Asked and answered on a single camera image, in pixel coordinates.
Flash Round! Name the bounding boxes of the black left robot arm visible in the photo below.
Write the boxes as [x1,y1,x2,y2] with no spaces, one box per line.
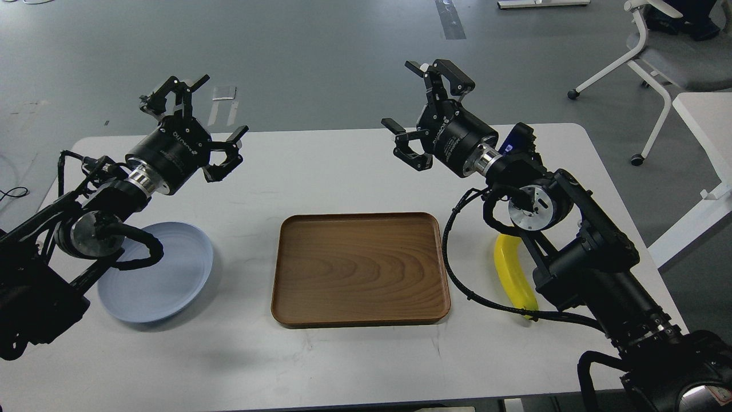
[1,75,248,362]

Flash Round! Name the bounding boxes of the white office chair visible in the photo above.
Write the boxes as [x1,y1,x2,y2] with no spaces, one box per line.
[567,1,731,166]

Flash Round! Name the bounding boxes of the white side table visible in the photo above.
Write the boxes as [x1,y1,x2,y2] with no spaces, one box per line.
[648,91,730,268]

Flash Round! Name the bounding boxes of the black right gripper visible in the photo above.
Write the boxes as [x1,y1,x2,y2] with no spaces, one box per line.
[381,58,499,177]

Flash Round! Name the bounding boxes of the light blue plate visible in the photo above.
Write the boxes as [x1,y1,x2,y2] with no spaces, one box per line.
[97,221,213,324]

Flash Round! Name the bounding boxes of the yellow banana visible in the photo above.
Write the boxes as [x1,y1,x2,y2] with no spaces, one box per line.
[492,233,539,311]

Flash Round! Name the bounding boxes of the white base bar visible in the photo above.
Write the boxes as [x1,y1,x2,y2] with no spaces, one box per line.
[496,0,592,10]

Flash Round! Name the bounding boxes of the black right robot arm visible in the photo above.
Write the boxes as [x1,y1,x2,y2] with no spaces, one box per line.
[381,58,731,411]

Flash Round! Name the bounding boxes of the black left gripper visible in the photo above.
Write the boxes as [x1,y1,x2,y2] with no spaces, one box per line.
[125,74,249,195]

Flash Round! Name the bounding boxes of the brown wooden tray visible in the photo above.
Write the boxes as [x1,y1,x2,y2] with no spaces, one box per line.
[271,212,451,328]

